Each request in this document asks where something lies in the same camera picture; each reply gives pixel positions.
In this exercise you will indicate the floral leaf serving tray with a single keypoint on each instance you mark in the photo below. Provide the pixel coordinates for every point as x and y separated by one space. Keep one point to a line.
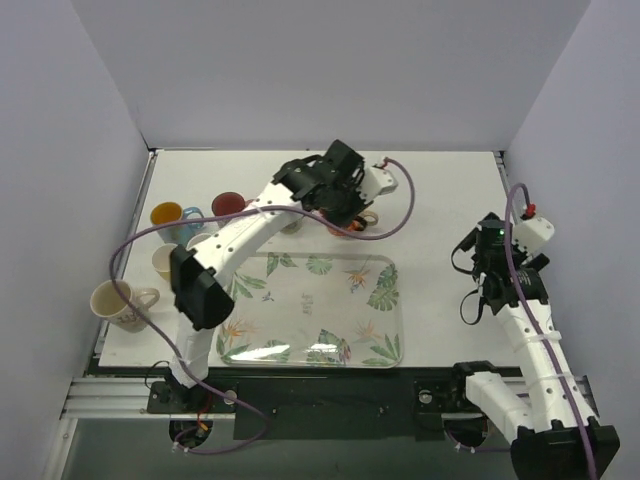
313 310

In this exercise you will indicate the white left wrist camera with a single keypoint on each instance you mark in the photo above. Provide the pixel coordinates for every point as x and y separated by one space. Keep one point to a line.
377 182

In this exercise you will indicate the beige round teapot mug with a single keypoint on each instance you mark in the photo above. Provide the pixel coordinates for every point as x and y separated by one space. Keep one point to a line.
367 218

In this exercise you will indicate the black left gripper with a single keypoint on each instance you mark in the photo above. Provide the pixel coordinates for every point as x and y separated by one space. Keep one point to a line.
342 201

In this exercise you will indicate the cream coral pattern mug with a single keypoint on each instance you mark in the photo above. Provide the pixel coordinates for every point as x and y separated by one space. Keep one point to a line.
111 301

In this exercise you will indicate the orange mug black handle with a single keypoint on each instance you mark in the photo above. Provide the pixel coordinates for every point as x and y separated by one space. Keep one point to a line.
358 224

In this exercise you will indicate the yellow mug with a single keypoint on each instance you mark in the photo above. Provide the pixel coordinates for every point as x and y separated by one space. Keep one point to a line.
161 260

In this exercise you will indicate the lime green mug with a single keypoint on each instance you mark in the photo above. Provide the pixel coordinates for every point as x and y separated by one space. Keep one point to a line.
196 240

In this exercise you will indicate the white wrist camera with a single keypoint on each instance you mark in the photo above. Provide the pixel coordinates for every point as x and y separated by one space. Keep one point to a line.
531 235
377 182

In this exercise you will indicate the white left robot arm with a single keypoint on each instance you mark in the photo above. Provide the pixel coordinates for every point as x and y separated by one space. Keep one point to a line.
199 277

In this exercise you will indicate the aluminium frame rail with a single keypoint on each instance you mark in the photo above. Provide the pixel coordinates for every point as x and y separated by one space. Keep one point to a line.
129 398

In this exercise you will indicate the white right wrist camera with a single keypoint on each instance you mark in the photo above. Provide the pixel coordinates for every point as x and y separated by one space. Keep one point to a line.
531 235

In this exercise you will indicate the blue butterfly mug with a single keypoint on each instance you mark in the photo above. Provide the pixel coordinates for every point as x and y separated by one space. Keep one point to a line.
169 212

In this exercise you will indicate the cream floral mug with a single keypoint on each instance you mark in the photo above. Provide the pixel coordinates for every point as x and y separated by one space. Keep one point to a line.
292 228

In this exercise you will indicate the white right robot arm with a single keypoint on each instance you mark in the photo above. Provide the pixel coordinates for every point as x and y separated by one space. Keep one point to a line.
553 431

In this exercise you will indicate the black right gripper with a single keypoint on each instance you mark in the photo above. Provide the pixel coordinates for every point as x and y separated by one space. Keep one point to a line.
486 270

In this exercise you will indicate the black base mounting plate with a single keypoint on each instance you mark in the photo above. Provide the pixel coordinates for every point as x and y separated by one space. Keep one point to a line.
329 404

